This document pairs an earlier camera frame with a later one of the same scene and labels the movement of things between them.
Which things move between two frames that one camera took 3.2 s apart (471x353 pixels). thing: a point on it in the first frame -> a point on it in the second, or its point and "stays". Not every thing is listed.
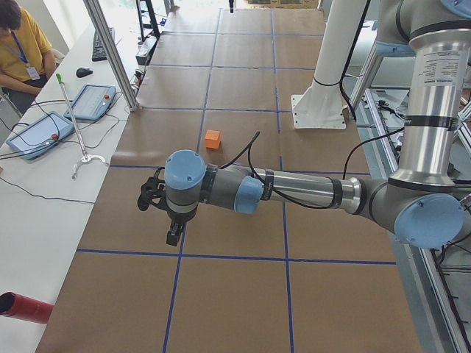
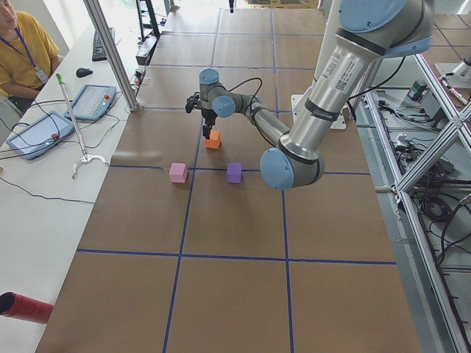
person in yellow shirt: [27, 58] stays
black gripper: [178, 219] -> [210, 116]
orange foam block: [212, 138] stays
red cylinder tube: [25, 308] stays
